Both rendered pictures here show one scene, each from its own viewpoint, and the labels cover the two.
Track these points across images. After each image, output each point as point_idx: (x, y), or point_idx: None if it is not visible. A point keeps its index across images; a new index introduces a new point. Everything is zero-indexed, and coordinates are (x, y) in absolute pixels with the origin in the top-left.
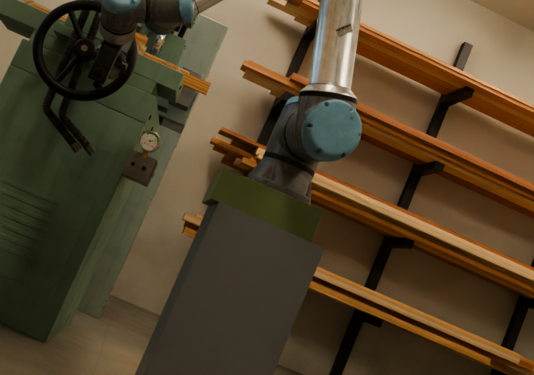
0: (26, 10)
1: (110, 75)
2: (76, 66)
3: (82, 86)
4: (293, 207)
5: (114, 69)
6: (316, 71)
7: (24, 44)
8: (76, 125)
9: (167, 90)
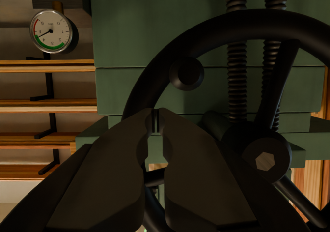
0: (328, 151)
1: (143, 129)
2: (244, 105)
3: (209, 80)
4: None
5: (105, 191)
6: None
7: (315, 103)
8: (192, 16)
9: (96, 130)
